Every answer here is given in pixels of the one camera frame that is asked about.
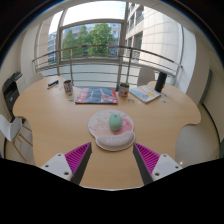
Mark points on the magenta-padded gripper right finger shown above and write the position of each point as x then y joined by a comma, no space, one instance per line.
148,158

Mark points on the pink cartoon mouse pad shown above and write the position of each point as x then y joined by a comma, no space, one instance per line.
100,126

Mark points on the white shell chair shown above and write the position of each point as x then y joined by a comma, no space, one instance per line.
8,128

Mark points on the red white can planter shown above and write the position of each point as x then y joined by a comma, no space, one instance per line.
124,90

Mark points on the beige round-back chair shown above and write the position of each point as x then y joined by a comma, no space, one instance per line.
146,76

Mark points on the red and blue magazine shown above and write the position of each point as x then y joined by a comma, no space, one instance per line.
96,96

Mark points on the printed pen cup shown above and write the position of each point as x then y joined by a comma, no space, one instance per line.
68,86

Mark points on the metal balcony railing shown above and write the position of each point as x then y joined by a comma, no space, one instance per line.
100,47

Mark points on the mint green computer mouse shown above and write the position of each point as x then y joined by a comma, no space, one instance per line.
115,122

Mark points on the white and blue booklet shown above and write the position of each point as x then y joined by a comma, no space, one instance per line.
145,94

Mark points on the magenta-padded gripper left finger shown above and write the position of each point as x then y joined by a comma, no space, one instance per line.
76,158

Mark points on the black cylinder speaker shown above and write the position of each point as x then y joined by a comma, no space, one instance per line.
161,82

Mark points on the dark blue stapler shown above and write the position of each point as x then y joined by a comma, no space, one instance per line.
52,84

